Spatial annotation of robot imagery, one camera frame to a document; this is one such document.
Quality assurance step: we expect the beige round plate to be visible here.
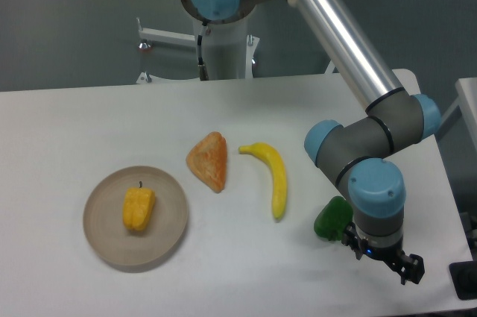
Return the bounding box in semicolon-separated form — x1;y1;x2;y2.
83;166;189;272

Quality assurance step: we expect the orange triangular toast sandwich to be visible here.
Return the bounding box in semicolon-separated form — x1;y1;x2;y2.
186;131;227;193

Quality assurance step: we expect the yellow bell pepper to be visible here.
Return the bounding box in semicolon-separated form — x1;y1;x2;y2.
122;181;156;231

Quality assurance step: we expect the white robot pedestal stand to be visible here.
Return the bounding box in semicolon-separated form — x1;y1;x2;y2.
136;18;260;81

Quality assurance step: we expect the green bell pepper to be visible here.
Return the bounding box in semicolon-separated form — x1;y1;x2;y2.
313;196;353;241

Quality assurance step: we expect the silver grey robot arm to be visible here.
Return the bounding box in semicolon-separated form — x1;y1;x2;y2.
181;0;440;283

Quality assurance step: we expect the black device at right edge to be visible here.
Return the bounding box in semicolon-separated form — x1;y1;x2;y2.
448;212;477;301

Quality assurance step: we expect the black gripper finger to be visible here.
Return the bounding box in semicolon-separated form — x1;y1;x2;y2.
384;251;425;285
341;222;363;260

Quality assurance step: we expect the yellow banana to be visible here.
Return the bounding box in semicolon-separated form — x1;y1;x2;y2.
238;142;288;221

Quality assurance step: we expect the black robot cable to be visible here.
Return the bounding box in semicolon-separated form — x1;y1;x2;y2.
196;20;210;81

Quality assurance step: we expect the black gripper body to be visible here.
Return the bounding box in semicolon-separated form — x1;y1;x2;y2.
353;230;403;262

